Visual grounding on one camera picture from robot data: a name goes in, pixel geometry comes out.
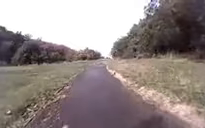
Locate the grass field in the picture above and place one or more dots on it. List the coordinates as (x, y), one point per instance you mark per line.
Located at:
(20, 86)

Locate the row of reddish bushes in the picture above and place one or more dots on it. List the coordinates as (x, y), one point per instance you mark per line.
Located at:
(33, 51)

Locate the grass verge with slope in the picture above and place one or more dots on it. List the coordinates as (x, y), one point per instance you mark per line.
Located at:
(170, 80)

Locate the dark asphalt path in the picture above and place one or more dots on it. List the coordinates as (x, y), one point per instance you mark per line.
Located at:
(100, 96)

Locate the row of trees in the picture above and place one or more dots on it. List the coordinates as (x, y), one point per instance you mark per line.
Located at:
(173, 30)

